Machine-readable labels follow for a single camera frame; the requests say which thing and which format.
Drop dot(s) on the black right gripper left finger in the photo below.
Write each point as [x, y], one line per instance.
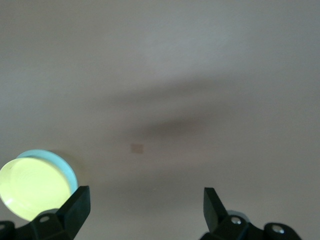
[75, 212]

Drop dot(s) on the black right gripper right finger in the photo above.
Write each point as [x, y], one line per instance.
[215, 212]

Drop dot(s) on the pale green round plate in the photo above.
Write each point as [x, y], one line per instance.
[68, 170]

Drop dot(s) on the yellow round plate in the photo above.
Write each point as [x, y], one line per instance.
[32, 185]

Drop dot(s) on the small brown tape patch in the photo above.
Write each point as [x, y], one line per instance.
[137, 148]

